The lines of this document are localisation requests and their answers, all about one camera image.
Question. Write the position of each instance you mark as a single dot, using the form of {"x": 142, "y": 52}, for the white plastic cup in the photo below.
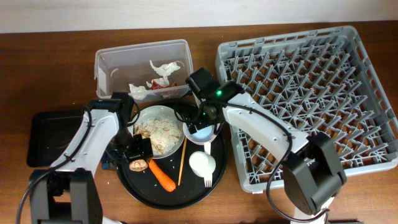
{"x": 202, "y": 164}

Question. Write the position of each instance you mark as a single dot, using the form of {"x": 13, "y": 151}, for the light blue plastic cup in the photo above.
{"x": 203, "y": 134}

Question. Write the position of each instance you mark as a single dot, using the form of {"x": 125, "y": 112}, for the black rectangular tray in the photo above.
{"x": 51, "y": 133}

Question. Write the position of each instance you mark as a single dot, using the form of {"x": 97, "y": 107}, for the white napkin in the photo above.
{"x": 166, "y": 69}

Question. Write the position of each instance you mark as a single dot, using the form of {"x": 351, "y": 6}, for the grey dishwasher rack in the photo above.
{"x": 319, "y": 81}

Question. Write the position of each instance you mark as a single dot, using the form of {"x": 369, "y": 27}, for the white plastic fork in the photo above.
{"x": 207, "y": 179}

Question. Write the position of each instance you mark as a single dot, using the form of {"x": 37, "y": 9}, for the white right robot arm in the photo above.
{"x": 311, "y": 168}

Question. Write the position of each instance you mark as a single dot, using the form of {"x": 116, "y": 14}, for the orange carrot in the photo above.
{"x": 164, "y": 180}

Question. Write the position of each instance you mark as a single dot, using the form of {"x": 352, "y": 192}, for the rice and nut leftovers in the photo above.
{"x": 164, "y": 133}

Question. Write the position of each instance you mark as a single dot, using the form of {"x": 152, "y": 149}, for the red foil wrapper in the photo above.
{"x": 156, "y": 86}

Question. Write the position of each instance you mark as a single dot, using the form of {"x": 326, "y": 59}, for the walnut shell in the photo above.
{"x": 138, "y": 165}

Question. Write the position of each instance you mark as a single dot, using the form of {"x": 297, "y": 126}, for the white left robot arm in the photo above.
{"x": 66, "y": 191}

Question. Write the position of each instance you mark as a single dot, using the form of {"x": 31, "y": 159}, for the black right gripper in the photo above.
{"x": 198, "y": 124}

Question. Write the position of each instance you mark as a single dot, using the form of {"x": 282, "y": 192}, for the white tissue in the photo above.
{"x": 137, "y": 92}

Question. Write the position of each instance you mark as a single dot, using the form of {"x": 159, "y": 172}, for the round black tray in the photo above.
{"x": 144, "y": 187}

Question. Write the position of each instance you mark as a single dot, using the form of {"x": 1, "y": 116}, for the grey plate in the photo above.
{"x": 156, "y": 112}

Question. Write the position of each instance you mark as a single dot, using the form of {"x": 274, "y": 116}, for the clear plastic waste bin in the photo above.
{"x": 117, "y": 67}

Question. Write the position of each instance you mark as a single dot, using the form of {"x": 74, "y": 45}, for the pink plastic bowl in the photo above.
{"x": 189, "y": 130}

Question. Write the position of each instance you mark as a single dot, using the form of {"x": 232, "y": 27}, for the wooden chopstick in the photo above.
{"x": 182, "y": 161}

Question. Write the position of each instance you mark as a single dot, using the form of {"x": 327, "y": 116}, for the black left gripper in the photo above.
{"x": 142, "y": 150}

